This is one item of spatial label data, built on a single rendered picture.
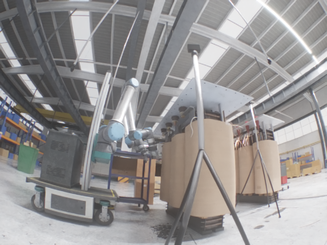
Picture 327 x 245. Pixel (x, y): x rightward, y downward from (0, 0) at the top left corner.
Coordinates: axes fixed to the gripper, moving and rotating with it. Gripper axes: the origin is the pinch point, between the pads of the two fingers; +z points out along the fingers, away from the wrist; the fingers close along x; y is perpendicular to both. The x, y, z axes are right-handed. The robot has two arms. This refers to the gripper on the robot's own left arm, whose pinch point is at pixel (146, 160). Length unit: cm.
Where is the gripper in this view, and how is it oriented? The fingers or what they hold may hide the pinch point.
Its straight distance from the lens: 196.4
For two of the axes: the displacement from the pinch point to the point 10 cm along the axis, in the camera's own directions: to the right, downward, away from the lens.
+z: 3.7, 8.5, -3.7
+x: -2.3, 4.6, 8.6
